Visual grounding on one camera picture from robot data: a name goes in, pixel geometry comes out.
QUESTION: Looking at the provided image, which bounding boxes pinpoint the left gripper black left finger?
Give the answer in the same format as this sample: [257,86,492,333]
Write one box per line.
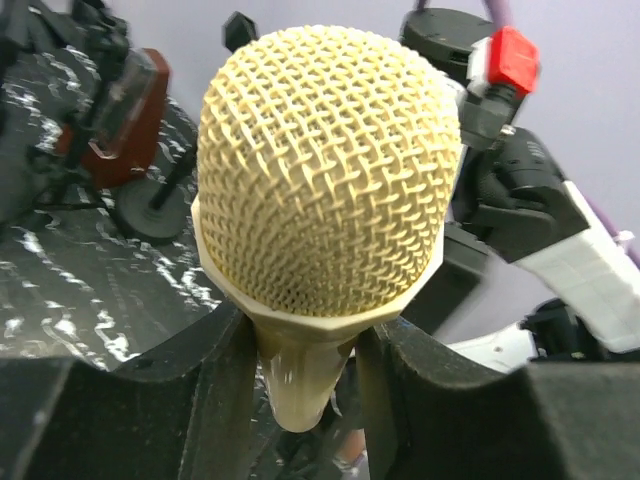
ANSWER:
[1,303,256,479]

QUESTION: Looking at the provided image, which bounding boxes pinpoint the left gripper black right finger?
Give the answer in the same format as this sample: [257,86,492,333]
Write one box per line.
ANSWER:
[357,320,639,479]

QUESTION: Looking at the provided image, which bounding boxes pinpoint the large yellow microphone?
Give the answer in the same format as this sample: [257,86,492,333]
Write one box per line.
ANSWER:
[191,25,462,432]

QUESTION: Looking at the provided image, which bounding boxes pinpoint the black round base holder stand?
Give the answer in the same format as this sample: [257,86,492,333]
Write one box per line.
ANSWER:
[30,1,130,211]

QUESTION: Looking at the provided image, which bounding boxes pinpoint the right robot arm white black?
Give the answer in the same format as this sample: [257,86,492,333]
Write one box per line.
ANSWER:
[400,1,639,372]

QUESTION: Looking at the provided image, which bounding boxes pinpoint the black round base clip stand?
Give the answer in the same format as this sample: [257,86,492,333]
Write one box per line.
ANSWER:
[114,144,196,245]

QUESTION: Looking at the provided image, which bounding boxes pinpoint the black tripod clip stand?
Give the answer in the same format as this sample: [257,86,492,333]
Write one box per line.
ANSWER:
[223,11,259,53]

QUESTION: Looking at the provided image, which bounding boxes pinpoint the brown box in holder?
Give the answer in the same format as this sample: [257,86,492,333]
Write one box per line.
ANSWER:
[56,48,171,188]

